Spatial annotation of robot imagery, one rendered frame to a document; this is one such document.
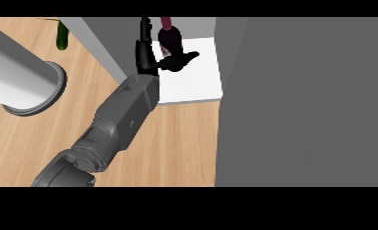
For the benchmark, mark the dark wine bottle red neck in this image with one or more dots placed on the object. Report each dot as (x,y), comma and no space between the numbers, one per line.
(171,39)

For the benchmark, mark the dark green bottle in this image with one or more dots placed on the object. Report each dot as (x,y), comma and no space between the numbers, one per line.
(63,37)

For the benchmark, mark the grey cylindrical container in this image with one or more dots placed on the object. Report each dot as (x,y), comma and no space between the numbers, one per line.
(24,80)

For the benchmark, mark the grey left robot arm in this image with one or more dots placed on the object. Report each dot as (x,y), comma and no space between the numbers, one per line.
(123,114)

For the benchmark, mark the large dark grey cabinet door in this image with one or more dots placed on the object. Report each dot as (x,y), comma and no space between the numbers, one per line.
(301,104)

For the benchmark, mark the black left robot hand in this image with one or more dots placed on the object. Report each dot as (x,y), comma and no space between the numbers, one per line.
(145,59)

